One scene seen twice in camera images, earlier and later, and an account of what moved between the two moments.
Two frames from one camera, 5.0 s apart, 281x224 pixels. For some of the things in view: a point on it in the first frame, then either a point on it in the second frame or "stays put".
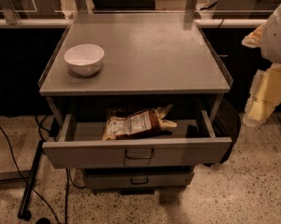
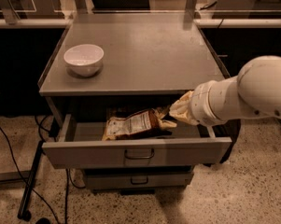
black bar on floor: [23, 214] stays put
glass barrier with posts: [50, 6] stays put
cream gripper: [277, 35] to [198, 104]
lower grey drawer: [137, 176] stays put
